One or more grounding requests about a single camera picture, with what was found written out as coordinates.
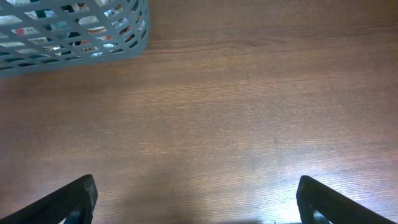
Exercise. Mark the grey plastic slotted basket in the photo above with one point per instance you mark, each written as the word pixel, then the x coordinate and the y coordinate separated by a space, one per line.
pixel 109 30

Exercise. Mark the dark green snack bag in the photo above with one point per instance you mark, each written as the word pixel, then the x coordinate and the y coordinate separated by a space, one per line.
pixel 58 25

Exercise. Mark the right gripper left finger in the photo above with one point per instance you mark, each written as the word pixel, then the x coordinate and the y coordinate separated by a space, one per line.
pixel 73 203

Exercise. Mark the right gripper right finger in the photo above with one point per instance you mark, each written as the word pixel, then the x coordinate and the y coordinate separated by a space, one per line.
pixel 317 203

